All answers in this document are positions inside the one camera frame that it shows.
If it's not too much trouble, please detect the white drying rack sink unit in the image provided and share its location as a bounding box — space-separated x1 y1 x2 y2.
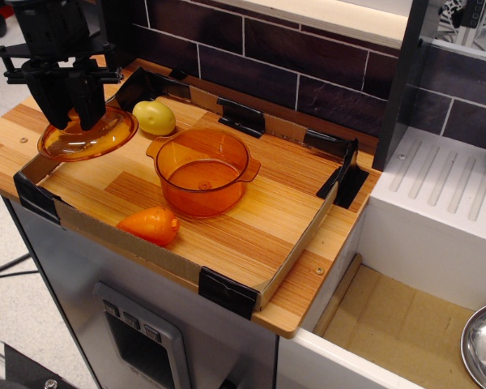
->
358 128 486 310

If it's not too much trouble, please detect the orange toy carrot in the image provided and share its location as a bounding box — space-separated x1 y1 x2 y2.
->
116 207 180 246

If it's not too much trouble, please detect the black cable on floor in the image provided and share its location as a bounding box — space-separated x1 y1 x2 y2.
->
0 253 40 284

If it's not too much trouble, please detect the cardboard fence with black tape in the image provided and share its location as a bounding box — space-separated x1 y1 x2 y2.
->
15 70 380 332

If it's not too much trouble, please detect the grey toy dishwasher front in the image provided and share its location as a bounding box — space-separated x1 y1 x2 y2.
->
6 201 278 388

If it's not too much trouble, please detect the dark vertical shelf post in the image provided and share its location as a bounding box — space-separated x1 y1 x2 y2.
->
373 1 428 171

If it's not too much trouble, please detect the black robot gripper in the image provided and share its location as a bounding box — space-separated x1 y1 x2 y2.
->
0 1 122 130

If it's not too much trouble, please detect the yellow toy potato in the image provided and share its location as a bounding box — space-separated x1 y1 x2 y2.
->
132 100 176 136

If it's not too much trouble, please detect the orange transparent pot lid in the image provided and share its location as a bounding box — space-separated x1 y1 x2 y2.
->
37 105 139 162

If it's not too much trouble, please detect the orange transparent plastic pot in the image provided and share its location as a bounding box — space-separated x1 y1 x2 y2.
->
147 130 261 218

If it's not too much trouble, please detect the silver metal bowl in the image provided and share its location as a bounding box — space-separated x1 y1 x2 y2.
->
460 306 486 388

